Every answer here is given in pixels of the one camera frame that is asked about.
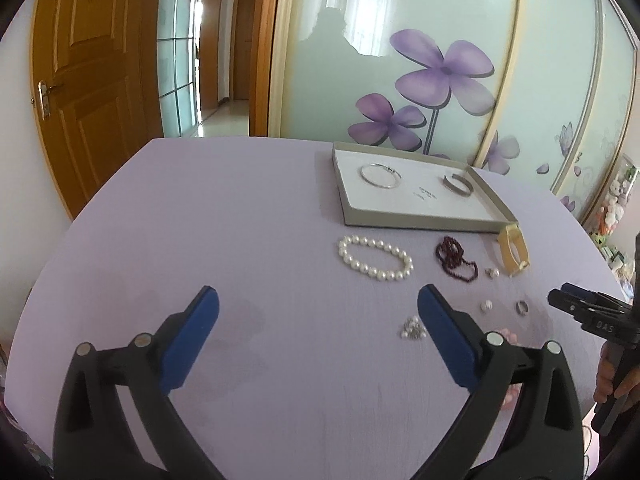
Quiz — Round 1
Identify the person's right hand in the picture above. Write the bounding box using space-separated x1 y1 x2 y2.
594 345 640 406

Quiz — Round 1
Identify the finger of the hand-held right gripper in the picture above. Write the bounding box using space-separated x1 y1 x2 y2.
548 289 602 327
560 283 630 311

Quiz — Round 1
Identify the cream wrist watch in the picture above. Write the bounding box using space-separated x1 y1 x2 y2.
497 224 531 277

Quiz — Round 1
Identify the grey jewelry tray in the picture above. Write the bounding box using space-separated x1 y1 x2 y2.
330 141 519 234

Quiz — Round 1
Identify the brown wooden door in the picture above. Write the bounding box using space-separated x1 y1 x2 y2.
31 0 171 221

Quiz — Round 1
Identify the thin silver bangle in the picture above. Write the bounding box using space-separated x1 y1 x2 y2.
359 162 402 190

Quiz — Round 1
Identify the frosted glass partition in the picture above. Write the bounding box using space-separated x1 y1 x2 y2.
156 0 202 137

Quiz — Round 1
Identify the pile of plush toys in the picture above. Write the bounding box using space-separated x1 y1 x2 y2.
589 154 640 283

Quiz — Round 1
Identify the flower print wardrobe door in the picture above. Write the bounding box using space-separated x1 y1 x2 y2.
270 0 523 168
552 0 640 223
477 0 603 193

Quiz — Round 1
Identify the white pearl bracelet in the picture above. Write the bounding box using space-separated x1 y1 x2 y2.
338 235 415 281

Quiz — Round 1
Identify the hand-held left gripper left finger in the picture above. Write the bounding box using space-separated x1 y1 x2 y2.
52 285 221 480

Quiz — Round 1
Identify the dark red bead necklace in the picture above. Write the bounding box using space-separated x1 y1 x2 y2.
434 236 482 283

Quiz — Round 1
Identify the brass door handle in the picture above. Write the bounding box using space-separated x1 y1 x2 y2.
37 80 64 121

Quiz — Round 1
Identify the grey engraved cuff bracelet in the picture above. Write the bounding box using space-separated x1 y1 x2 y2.
442 172 475 196

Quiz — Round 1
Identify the purple tablecloth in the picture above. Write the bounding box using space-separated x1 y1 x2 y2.
10 135 636 480

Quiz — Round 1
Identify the hallway wooden door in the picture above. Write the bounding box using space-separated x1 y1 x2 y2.
232 0 259 102

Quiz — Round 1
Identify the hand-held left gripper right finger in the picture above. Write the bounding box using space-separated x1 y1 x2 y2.
415 283 586 480

